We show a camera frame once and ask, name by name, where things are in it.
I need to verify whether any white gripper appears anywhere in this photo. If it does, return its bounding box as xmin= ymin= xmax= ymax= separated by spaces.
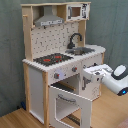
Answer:
xmin=83 ymin=64 xmax=112 ymax=82

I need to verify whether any white oven door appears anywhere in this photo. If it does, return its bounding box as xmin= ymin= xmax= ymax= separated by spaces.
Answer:
xmin=49 ymin=87 xmax=92 ymax=128

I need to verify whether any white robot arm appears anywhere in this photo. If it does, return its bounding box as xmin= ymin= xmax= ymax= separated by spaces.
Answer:
xmin=83 ymin=64 xmax=128 ymax=96

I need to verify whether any wooden toy kitchen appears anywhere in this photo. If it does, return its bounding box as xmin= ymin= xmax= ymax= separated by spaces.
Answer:
xmin=22 ymin=2 xmax=105 ymax=128

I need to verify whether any red right stove knob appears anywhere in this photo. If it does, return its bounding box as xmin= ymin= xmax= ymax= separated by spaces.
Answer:
xmin=71 ymin=66 xmax=78 ymax=73

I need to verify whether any red stove knob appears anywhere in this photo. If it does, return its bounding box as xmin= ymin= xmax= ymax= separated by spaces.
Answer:
xmin=54 ymin=73 xmax=60 ymax=79
xmin=71 ymin=66 xmax=78 ymax=73

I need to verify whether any grey toy sink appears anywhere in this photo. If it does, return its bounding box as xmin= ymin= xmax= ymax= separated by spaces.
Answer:
xmin=65 ymin=47 xmax=95 ymax=55

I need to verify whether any black toy faucet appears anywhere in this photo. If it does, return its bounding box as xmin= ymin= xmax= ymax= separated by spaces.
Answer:
xmin=67 ymin=33 xmax=83 ymax=49

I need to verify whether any red left stove knob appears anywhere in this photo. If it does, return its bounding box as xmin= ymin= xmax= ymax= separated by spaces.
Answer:
xmin=54 ymin=73 xmax=60 ymax=79

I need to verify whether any black toy stovetop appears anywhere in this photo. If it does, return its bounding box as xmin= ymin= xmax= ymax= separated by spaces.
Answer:
xmin=34 ymin=53 xmax=71 ymax=67

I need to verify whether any white toy microwave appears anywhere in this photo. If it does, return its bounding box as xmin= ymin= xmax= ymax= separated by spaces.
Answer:
xmin=66 ymin=3 xmax=90 ymax=21

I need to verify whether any grey range hood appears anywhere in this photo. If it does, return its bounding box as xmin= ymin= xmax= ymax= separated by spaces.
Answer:
xmin=35 ymin=6 xmax=64 ymax=27

